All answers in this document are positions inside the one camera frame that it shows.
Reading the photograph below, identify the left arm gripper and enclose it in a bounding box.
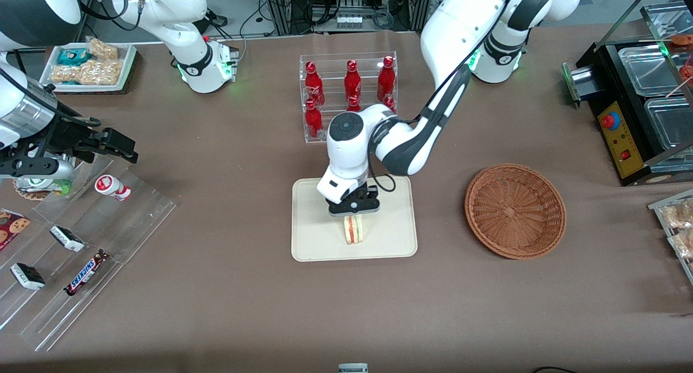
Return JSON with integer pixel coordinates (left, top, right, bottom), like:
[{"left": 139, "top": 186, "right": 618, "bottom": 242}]
[{"left": 317, "top": 166, "right": 381, "bottom": 217}]

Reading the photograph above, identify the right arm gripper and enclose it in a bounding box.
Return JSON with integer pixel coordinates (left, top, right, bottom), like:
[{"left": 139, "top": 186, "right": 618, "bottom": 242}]
[{"left": 51, "top": 121, "right": 139, "bottom": 164}]

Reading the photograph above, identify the triangle sandwich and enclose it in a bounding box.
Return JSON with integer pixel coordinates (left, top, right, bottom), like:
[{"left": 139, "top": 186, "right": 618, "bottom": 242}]
[{"left": 344, "top": 214, "right": 367, "bottom": 245}]

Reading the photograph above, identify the cream plastic tray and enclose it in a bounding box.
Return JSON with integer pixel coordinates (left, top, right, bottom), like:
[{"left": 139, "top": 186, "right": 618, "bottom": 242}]
[{"left": 291, "top": 176, "right": 419, "bottom": 263}]

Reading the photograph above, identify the white snack tray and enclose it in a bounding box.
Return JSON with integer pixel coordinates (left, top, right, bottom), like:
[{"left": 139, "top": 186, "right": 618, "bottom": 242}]
[{"left": 39, "top": 42, "right": 137, "bottom": 94}]

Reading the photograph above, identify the round brown wicker basket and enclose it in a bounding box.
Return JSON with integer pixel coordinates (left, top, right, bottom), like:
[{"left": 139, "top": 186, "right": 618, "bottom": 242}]
[{"left": 465, "top": 163, "right": 567, "bottom": 260}]

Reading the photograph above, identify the grey snack tray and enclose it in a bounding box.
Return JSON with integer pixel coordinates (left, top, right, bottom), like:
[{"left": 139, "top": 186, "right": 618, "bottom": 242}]
[{"left": 648, "top": 189, "right": 693, "bottom": 285}]

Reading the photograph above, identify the white red yogurt bottle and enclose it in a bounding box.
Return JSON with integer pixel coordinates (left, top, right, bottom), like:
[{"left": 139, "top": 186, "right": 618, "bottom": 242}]
[{"left": 95, "top": 174, "right": 132, "bottom": 201}]

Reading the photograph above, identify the packaged rice cracker snack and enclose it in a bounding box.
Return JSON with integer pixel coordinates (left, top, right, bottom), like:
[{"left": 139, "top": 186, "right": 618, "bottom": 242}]
[
  {"left": 79, "top": 59, "right": 123, "bottom": 86},
  {"left": 661, "top": 200, "right": 693, "bottom": 231},
  {"left": 87, "top": 37, "right": 119, "bottom": 60},
  {"left": 669, "top": 230, "right": 693, "bottom": 258},
  {"left": 51, "top": 64, "right": 83, "bottom": 84}
]

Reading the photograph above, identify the clear acrylic stepped display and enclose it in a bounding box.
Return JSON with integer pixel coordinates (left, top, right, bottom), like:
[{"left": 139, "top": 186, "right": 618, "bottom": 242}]
[{"left": 0, "top": 154, "right": 178, "bottom": 353}]

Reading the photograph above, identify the round green white package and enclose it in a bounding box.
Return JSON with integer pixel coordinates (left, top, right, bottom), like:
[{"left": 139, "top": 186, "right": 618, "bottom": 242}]
[{"left": 12, "top": 177, "right": 74, "bottom": 201}]

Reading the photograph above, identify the teal snack packet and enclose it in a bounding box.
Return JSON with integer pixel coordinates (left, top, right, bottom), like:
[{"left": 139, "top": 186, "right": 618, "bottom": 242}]
[{"left": 57, "top": 48, "right": 90, "bottom": 66}]

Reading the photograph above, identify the black white snack bar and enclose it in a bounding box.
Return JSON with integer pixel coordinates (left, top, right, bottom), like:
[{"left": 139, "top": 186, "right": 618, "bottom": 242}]
[
  {"left": 10, "top": 263, "right": 46, "bottom": 291},
  {"left": 50, "top": 225, "right": 86, "bottom": 253}
]

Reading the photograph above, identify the Snickers chocolate bar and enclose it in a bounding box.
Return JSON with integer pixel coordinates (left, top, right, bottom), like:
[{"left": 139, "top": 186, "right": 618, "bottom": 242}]
[{"left": 64, "top": 249, "right": 111, "bottom": 297}]

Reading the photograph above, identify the chocolate chip cookie box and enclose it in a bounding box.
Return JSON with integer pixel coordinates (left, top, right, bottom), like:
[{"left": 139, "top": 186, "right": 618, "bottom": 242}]
[{"left": 0, "top": 208, "right": 31, "bottom": 251}]

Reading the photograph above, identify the clear acrylic bottle rack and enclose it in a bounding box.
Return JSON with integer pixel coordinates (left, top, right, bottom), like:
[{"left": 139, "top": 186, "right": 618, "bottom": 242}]
[{"left": 299, "top": 51, "right": 400, "bottom": 143}]

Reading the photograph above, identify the grey metal side box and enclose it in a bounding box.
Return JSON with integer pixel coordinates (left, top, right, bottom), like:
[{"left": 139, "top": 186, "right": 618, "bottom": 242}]
[{"left": 562, "top": 62, "right": 597, "bottom": 104}]

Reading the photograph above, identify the black food warmer machine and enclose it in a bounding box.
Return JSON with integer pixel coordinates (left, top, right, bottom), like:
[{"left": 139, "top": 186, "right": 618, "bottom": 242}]
[{"left": 574, "top": 0, "right": 693, "bottom": 188}]

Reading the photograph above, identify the steel food pan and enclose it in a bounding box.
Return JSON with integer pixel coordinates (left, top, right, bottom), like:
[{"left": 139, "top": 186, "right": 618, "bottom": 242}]
[
  {"left": 645, "top": 97, "right": 693, "bottom": 153},
  {"left": 617, "top": 44, "right": 678, "bottom": 97},
  {"left": 641, "top": 2, "right": 693, "bottom": 41}
]

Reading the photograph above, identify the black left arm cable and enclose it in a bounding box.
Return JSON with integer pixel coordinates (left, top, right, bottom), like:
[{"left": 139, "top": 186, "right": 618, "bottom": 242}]
[{"left": 368, "top": 0, "right": 515, "bottom": 194}]

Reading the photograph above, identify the aluminium frame rack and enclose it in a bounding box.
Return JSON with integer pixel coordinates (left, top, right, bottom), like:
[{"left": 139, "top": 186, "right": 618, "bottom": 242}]
[{"left": 261, "top": 0, "right": 434, "bottom": 36}]

